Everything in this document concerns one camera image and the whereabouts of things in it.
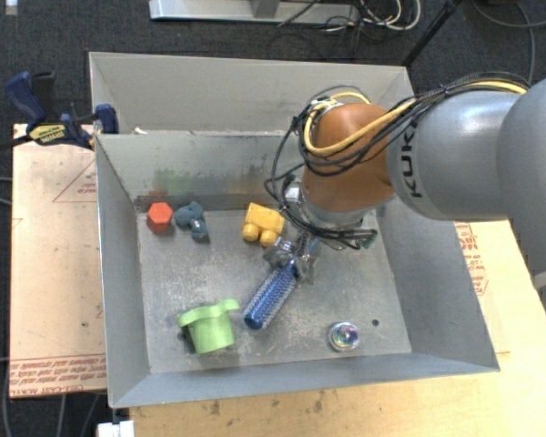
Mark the teal toy animal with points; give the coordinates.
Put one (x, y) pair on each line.
(192, 219)

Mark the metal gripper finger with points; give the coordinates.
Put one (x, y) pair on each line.
(277, 253)
(306, 269)

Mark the clear shiny round ball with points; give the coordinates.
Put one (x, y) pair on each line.
(344, 336)

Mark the green plastic cup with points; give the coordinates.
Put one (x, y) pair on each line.
(209, 330)

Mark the grey metal bin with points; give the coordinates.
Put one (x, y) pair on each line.
(200, 267)

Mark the blue bristle hair roller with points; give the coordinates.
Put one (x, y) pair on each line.
(270, 296)

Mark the brown cardboard board red print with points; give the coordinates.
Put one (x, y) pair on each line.
(54, 267)

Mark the red hexagonal block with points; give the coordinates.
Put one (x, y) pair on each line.
(159, 216)

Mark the black cylinder on white bracket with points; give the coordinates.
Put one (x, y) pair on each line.
(293, 193)

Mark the yellow toy building block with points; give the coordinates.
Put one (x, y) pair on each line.
(264, 221)

